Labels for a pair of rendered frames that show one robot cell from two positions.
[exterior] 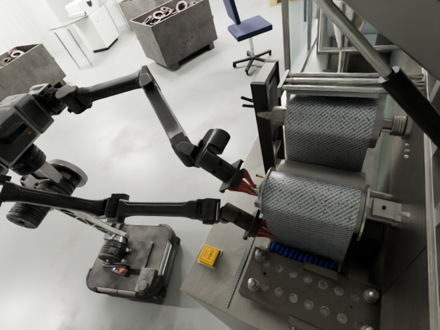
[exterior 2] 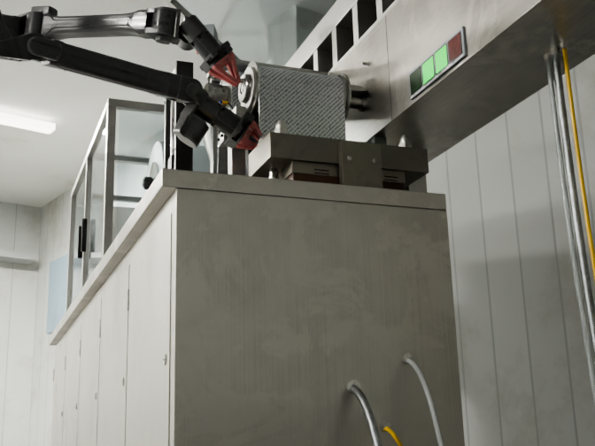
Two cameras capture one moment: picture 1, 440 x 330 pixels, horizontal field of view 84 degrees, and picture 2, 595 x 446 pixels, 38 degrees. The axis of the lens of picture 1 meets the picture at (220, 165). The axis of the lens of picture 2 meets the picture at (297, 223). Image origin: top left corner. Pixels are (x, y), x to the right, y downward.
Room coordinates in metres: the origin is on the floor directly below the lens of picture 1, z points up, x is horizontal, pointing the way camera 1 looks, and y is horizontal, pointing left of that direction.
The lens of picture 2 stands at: (-0.65, 1.63, 0.33)
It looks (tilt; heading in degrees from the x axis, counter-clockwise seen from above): 15 degrees up; 299
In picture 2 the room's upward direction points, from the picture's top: 2 degrees counter-clockwise
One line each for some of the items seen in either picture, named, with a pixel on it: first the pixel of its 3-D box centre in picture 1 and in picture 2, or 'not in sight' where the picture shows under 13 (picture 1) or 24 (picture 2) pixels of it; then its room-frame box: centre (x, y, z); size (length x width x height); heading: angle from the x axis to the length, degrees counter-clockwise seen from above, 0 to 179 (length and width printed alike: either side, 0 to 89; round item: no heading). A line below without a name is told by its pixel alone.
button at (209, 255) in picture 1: (209, 255); not in sight; (0.46, 0.17, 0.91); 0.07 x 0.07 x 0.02; 50
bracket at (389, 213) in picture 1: (386, 209); (353, 91); (0.24, -0.34, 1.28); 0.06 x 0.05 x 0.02; 50
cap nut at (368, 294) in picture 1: (372, 294); not in sight; (0.12, -0.27, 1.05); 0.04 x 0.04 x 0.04
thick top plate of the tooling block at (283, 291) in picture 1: (308, 294); (338, 163); (0.19, -0.12, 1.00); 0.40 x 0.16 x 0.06; 50
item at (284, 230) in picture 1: (304, 240); (303, 137); (0.30, -0.17, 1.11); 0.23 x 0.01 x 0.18; 50
